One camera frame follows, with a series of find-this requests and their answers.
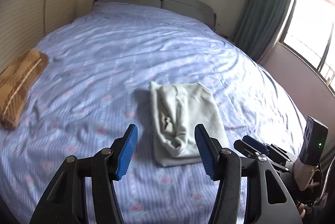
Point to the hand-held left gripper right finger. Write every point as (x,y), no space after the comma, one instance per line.
(206,154)

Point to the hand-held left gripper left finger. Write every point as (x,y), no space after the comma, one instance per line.
(127,154)

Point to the blue floral striped bedsheet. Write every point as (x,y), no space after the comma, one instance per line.
(104,56)

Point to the grey-green curtain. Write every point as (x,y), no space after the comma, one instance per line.
(261,4)

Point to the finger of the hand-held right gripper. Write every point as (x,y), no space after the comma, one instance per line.
(244,148)
(255,142)

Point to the person's right hand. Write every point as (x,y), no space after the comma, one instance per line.
(305,173)

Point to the white louvred wardrobe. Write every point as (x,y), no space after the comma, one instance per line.
(26,17)

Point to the brown plaid folded cloth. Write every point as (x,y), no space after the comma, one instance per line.
(18,82)

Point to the light green long-sleeve shirt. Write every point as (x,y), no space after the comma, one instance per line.
(183,108)

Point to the barred window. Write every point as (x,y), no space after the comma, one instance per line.
(308,30)

